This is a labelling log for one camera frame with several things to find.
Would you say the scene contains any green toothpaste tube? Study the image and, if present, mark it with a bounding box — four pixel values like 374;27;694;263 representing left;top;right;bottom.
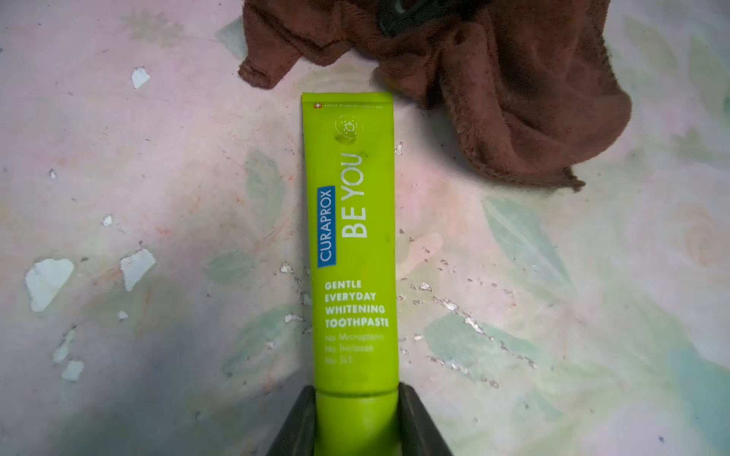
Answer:
302;93;400;455

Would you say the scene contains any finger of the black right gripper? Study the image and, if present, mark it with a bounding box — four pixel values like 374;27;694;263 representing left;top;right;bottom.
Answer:
378;0;478;37

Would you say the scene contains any brown wiping cloth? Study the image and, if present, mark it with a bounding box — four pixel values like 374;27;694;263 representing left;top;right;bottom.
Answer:
240;1;631;190

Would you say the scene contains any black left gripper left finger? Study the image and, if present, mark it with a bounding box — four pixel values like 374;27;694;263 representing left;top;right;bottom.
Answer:
266;386;317;456

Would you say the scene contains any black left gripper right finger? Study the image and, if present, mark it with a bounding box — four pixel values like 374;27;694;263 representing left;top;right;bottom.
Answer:
397;383;452;456

